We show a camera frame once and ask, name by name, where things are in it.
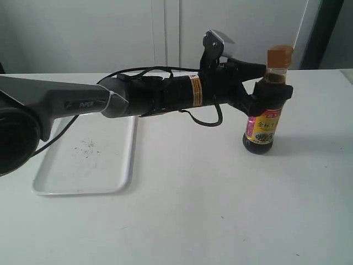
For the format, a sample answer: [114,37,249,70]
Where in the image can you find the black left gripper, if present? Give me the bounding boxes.
[199,61,293,116]

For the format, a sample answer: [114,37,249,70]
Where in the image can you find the soy sauce bottle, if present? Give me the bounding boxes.
[243,45,293,155]

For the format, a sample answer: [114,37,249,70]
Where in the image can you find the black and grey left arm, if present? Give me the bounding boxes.
[1,59,293,175]

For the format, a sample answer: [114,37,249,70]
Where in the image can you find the white rectangular tray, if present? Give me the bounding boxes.
[32,113,137,196]

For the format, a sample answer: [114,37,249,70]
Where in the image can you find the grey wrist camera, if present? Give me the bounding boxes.
[202,29,235,62]

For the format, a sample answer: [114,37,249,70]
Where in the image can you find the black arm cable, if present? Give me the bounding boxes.
[34,66,223,155]

